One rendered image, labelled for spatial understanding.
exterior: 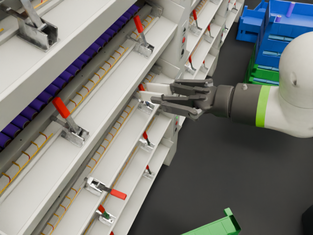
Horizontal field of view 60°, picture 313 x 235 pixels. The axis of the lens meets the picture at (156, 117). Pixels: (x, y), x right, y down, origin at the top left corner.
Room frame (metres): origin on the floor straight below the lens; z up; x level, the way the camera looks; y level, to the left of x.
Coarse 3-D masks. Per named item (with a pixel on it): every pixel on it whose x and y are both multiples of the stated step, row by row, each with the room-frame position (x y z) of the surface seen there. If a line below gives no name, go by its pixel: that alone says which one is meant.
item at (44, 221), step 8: (136, 88) 0.57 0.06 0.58; (120, 112) 0.48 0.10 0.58; (104, 136) 0.40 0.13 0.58; (96, 144) 0.38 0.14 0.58; (88, 160) 0.33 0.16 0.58; (80, 168) 0.31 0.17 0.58; (72, 184) 0.27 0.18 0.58; (64, 192) 0.25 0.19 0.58; (56, 200) 0.23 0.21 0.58; (72, 200) 0.24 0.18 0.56; (56, 208) 0.22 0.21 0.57; (48, 216) 0.20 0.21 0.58; (40, 224) 0.19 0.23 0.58; (48, 224) 0.19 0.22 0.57; (56, 224) 0.19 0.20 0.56; (32, 232) 0.17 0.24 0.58; (40, 232) 0.17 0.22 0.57
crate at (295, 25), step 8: (272, 0) 1.19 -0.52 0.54; (280, 0) 1.20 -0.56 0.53; (272, 8) 1.20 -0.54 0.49; (280, 8) 1.19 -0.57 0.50; (288, 8) 1.18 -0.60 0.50; (296, 8) 1.17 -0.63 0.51; (304, 8) 1.16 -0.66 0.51; (312, 8) 1.16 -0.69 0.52; (272, 16) 1.02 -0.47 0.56; (296, 16) 1.15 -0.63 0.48; (304, 16) 1.15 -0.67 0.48; (312, 16) 1.15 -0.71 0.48; (272, 24) 1.01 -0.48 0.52; (280, 24) 1.01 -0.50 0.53; (288, 24) 1.00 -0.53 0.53; (296, 24) 1.08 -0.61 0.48; (304, 24) 1.08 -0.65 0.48; (312, 24) 1.08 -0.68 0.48; (272, 32) 1.01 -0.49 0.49; (280, 32) 1.00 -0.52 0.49; (288, 32) 0.99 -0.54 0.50; (296, 32) 0.99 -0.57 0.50; (304, 32) 0.98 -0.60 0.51
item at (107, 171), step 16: (160, 64) 0.68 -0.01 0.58; (144, 80) 0.63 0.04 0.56; (160, 80) 0.64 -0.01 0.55; (128, 112) 0.50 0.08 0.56; (144, 112) 0.51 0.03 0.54; (112, 128) 0.44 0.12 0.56; (128, 128) 0.45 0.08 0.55; (144, 128) 0.46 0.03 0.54; (112, 144) 0.40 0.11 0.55; (128, 144) 0.40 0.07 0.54; (96, 160) 0.35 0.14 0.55; (112, 160) 0.35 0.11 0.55; (80, 176) 0.30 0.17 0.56; (96, 176) 0.31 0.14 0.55; (112, 176) 0.31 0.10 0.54; (80, 192) 0.27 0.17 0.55; (64, 208) 0.23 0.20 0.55; (80, 208) 0.23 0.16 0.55; (96, 208) 0.24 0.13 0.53; (64, 224) 0.20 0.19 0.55; (80, 224) 0.20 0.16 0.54
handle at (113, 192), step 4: (100, 184) 0.28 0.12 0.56; (100, 188) 0.27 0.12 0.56; (104, 188) 0.27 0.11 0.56; (108, 188) 0.27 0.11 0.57; (108, 192) 0.26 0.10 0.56; (112, 192) 0.26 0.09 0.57; (116, 192) 0.26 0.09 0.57; (120, 192) 0.26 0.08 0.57; (116, 196) 0.25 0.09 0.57; (120, 196) 0.25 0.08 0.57; (124, 196) 0.25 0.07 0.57
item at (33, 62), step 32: (0, 0) 0.30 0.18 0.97; (32, 0) 0.35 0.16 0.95; (64, 0) 0.36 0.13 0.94; (96, 0) 0.38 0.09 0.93; (128, 0) 0.44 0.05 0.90; (0, 32) 0.28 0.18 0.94; (32, 32) 0.27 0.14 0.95; (64, 32) 0.30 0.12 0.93; (96, 32) 0.35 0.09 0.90; (0, 64) 0.23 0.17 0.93; (32, 64) 0.24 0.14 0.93; (64, 64) 0.28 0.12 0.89; (0, 96) 0.19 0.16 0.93; (32, 96) 0.23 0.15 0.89; (0, 128) 0.18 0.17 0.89
